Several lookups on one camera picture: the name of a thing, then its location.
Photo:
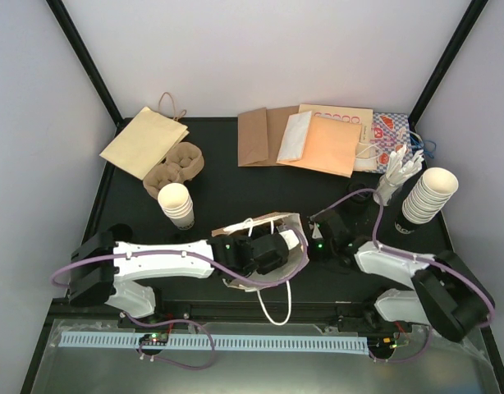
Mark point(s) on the blue checkered paper bag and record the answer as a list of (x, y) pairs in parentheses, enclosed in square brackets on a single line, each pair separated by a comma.
[(391, 131)]

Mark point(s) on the stack of black cup lids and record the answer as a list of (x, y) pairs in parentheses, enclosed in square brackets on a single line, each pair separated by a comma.
[(357, 203)]

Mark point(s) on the black frame post right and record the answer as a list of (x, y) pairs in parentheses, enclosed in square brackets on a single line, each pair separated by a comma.
[(461, 33)]

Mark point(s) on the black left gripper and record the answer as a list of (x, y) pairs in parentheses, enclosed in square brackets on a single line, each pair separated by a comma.
[(272, 268)]

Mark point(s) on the light blue cable duct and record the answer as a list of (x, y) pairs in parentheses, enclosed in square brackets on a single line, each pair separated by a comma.
[(258, 343)]

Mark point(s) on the brown kraft paper bag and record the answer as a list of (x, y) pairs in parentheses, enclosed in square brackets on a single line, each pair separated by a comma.
[(260, 134)]

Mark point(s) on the black frame post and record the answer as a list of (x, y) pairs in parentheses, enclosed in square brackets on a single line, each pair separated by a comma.
[(73, 37), (461, 33)]

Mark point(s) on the stack of white paper cups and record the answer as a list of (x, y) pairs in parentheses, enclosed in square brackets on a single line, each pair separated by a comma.
[(175, 201)]

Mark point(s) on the black frame post left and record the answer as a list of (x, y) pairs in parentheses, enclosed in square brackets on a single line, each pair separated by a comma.
[(73, 37)]

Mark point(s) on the white paper bag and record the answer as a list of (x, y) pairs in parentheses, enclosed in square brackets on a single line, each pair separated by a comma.
[(294, 137)]

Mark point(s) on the stack of pulp cup carriers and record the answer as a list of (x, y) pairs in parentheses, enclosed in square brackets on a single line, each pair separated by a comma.
[(182, 163)]

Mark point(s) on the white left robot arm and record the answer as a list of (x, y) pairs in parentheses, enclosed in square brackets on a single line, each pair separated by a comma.
[(112, 278)]

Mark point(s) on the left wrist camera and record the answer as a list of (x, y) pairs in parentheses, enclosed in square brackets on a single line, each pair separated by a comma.
[(294, 239)]

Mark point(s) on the orange paper bag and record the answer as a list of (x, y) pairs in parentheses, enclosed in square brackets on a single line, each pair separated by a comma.
[(330, 147), (232, 249)]

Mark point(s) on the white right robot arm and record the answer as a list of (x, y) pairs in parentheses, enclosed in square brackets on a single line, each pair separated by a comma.
[(440, 291)]

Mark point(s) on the tan paper bag with handles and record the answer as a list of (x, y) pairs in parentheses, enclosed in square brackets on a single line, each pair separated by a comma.
[(146, 140)]

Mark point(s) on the beige bag with red circles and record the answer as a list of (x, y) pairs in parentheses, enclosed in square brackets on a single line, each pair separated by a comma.
[(362, 116)]

